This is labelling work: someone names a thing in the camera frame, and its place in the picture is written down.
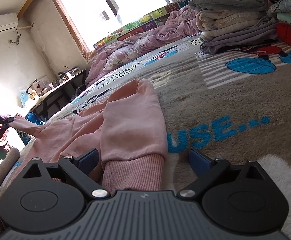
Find beige patterned folded blanket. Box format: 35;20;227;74
196;10;266;41

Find window with wooden frame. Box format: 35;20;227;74
52;0;179;61

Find beige rolled garment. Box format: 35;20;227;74
0;147;20;186

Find crumpled purple quilt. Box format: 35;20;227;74
85;5;199;87

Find Mickey Mouse fleece blanket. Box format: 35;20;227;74
0;33;291;240

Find colourful alphabet headboard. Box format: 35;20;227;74
93;0;189;53

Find black side desk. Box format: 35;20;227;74
28;68;86;121

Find pink child sweatshirt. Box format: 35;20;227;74
10;80;167;193

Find white air conditioner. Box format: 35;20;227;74
0;13;18;33

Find lilac grey folded blanket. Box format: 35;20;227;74
200;16;277;55

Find blue plastic bag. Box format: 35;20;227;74
25;112;44;126

